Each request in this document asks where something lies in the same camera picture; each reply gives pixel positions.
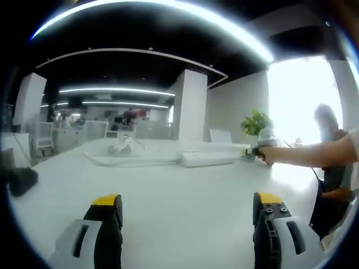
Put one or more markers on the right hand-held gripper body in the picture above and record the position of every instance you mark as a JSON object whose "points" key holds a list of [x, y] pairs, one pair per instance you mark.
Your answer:
{"points": [[267, 137]]}

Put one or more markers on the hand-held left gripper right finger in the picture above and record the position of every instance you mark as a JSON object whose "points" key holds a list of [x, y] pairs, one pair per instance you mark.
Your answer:
{"points": [[277, 246]]}

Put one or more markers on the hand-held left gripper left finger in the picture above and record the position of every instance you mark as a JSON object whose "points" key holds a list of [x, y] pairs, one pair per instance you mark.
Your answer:
{"points": [[92, 246]]}

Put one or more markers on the white power strip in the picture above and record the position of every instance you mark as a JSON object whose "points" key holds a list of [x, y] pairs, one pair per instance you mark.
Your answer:
{"points": [[210, 159]]}

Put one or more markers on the white desk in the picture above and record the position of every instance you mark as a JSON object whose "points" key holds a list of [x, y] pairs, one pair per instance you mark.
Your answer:
{"points": [[179, 190]]}

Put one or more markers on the person's right hand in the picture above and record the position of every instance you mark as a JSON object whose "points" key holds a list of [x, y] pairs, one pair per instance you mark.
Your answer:
{"points": [[267, 155]]}

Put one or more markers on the green potted plant white pot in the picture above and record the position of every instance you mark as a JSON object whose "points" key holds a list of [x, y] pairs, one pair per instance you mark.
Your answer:
{"points": [[256, 123]]}

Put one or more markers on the white flat panel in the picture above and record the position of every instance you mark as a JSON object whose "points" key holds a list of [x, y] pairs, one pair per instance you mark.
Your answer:
{"points": [[221, 136]]}

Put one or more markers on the person's dark clothed torso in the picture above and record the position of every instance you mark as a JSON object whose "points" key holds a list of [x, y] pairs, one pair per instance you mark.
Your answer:
{"points": [[333, 179]]}

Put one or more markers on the dark cloth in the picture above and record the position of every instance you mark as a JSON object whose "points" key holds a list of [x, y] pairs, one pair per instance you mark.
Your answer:
{"points": [[22, 182]]}

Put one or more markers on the grey mesh office chair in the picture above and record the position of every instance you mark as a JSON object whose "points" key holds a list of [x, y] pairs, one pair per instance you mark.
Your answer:
{"points": [[45, 134], [96, 129]]}

